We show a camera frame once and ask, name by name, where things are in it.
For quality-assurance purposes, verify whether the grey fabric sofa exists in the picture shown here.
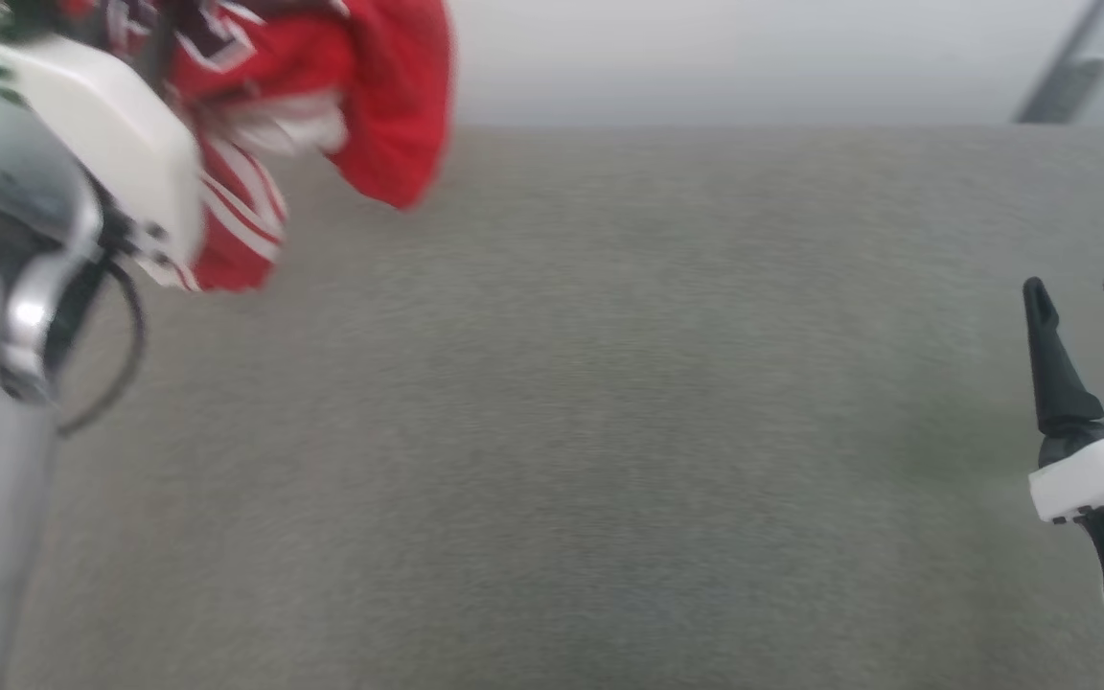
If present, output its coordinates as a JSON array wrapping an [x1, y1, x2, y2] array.
[[6, 125, 1104, 690]]

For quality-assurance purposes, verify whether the grey metal pole with bracket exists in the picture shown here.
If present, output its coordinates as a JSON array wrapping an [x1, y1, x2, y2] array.
[[1010, 0, 1104, 126]]

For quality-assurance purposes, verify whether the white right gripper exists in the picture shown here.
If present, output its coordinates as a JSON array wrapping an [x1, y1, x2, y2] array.
[[1023, 274, 1104, 635]]

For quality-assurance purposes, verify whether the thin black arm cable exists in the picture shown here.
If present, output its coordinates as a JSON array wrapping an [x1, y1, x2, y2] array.
[[56, 257, 148, 438]]

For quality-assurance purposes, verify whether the red basketball jersey garment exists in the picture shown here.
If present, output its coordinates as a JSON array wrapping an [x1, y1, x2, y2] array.
[[63, 0, 457, 293]]

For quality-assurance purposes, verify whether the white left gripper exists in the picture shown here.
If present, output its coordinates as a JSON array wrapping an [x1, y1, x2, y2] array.
[[0, 29, 207, 276]]

